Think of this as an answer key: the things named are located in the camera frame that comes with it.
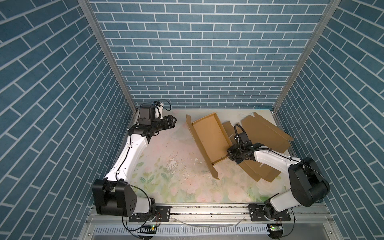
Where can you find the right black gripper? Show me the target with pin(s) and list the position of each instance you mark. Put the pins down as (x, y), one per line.
(229, 151)

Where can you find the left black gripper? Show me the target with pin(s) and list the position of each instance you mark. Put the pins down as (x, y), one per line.
(167, 122)

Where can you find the brown cardboard box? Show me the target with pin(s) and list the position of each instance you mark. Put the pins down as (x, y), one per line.
(212, 140)
(260, 130)

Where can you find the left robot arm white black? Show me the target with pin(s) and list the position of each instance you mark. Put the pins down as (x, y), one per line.
(114, 195)

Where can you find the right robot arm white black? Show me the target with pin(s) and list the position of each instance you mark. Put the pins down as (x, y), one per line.
(307, 184)

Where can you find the right green circuit board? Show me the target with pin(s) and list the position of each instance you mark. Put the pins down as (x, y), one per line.
(275, 228)

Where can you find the green circuit board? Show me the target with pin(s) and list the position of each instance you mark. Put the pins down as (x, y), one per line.
(275, 228)
(147, 230)

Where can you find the left green circuit board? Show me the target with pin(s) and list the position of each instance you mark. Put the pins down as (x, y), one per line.
(147, 230)

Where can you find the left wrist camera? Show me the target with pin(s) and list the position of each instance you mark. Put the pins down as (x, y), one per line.
(159, 106)

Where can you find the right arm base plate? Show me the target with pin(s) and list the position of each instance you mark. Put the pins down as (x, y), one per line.
(261, 213)

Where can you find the aluminium front rail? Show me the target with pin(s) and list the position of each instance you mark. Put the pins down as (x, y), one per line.
(231, 213)

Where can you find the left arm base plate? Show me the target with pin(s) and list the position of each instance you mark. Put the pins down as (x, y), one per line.
(159, 211)

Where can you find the white slotted cable duct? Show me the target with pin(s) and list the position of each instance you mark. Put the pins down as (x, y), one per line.
(183, 231)

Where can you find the left aluminium corner post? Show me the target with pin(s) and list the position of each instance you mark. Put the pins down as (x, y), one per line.
(94, 24)

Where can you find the aluminium corner post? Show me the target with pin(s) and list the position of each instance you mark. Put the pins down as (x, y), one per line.
(94, 24)
(318, 30)

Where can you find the right aluminium corner post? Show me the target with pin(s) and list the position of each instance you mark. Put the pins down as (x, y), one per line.
(318, 30)

